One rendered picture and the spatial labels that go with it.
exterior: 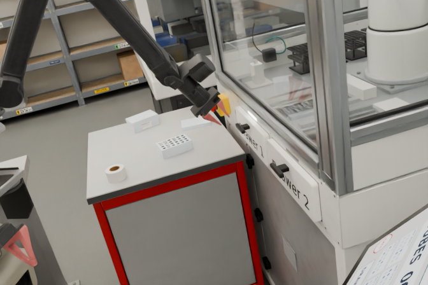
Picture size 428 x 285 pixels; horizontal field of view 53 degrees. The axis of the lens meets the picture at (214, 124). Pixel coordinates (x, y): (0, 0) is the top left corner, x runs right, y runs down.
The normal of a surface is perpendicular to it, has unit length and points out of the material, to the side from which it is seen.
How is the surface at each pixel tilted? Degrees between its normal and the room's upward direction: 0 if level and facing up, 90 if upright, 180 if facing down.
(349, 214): 90
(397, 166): 90
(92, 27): 90
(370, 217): 90
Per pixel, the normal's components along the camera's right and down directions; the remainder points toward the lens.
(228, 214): 0.25, 0.34
